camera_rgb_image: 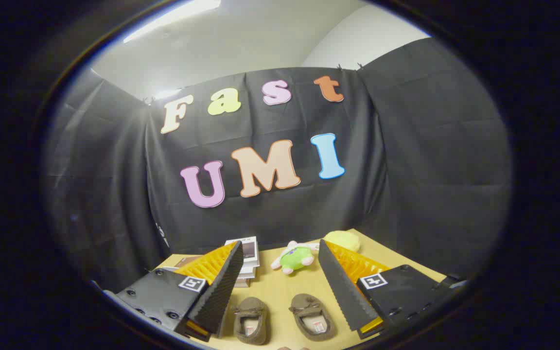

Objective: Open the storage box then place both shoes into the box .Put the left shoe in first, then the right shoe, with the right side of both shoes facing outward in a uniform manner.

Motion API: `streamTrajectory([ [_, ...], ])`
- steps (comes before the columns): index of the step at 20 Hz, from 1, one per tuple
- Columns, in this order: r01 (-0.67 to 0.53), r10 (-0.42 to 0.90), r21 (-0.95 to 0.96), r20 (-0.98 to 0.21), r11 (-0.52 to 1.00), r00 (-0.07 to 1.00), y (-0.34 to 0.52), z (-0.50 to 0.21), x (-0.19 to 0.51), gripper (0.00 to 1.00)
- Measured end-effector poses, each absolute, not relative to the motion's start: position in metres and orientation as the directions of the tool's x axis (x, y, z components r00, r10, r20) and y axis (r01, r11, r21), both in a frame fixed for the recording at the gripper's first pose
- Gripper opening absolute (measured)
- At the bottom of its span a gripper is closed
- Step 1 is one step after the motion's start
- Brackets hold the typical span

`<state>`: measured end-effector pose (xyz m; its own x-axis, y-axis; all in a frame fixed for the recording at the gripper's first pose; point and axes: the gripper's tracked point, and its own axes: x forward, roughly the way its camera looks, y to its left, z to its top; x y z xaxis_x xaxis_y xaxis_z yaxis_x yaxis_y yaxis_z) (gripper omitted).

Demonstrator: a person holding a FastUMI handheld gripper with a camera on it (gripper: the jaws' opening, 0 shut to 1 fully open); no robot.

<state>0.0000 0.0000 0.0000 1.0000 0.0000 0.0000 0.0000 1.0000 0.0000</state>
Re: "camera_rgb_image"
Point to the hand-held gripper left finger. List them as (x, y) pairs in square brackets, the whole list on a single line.
[(224, 291)]

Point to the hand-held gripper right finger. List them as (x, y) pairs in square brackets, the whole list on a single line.
[(341, 287)]

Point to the brown fuzzy shoe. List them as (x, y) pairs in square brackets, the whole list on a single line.
[(306, 304), (248, 308)]

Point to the dark brown book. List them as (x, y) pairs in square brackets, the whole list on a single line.
[(243, 283)]

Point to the plain white book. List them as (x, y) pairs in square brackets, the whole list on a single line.
[(248, 272)]

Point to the yellow plush cushion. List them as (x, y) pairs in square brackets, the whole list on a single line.
[(342, 240)]

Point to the brown book with logo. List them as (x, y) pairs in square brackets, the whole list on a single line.
[(187, 261)]

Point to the white portrait cover book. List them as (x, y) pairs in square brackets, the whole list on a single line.
[(250, 249)]

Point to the green and pink plush toy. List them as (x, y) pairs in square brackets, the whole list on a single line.
[(295, 258)]

